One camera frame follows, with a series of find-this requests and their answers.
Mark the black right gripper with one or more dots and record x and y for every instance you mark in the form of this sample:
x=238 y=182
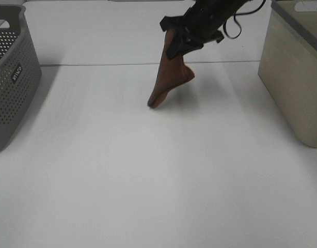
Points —
x=200 y=24

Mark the brown towel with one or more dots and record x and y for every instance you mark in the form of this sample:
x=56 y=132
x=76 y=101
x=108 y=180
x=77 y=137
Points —
x=171 y=74

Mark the beige storage bin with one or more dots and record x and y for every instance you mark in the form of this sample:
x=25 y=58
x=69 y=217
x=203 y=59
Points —
x=288 y=65

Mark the grey perforated plastic basket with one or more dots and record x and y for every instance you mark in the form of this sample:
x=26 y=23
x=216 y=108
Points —
x=20 y=72

